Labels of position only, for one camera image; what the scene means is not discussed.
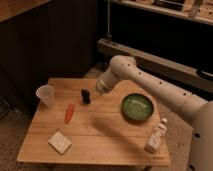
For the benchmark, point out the white plastic bottle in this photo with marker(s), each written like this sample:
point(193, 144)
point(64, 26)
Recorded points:
point(156, 136)

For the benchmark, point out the wooden shelf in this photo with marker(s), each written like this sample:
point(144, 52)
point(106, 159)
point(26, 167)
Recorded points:
point(194, 10)

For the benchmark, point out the green bowl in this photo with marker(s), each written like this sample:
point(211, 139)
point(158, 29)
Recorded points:
point(137, 107)

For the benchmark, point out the orange carrot toy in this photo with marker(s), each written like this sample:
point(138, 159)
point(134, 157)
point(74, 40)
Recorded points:
point(69, 113)

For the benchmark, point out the clear plastic cup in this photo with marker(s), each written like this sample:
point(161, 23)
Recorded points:
point(46, 94)

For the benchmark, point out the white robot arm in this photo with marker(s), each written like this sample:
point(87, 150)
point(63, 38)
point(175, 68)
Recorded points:
point(194, 110)

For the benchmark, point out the wooden table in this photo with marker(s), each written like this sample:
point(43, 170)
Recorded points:
point(98, 132)

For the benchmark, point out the metal pole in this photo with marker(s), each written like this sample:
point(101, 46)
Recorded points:
point(108, 34)

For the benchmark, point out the beige sponge block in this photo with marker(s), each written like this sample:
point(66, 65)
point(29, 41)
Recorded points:
point(59, 142)

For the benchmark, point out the wooden bench beam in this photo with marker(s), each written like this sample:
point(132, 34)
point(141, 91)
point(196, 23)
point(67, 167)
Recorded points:
point(164, 67)

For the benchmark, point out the black eraser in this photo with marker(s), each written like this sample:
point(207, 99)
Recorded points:
point(85, 96)

